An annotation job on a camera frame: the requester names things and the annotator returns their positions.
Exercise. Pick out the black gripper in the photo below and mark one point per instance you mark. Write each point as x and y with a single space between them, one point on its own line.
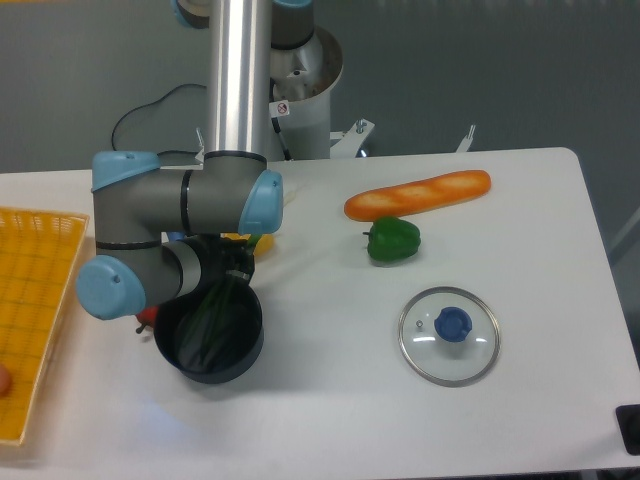
218 257

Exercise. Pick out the green onion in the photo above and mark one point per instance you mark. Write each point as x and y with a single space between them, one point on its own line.
220 330

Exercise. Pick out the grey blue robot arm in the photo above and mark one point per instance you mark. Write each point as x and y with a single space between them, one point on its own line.
148 218

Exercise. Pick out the yellow bell pepper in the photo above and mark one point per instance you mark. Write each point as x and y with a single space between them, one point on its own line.
265 245

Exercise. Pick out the red bell pepper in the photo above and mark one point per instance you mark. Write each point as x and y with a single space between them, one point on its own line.
146 318

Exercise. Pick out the green bell pepper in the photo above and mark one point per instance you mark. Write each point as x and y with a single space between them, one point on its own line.
391 239

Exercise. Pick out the orange baguette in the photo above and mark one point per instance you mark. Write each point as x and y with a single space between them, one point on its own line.
418 196

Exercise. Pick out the yellow plastic basket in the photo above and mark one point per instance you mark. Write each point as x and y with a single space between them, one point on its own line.
39 253

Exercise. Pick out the glass lid blue knob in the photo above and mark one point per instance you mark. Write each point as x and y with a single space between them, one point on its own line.
449 336

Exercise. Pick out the black device at edge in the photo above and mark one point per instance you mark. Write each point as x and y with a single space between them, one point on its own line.
628 418

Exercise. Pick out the black pot blue handle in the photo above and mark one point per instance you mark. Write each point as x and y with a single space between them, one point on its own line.
170 314

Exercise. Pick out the white bracket behind table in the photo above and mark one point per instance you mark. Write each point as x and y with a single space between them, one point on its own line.
467 141

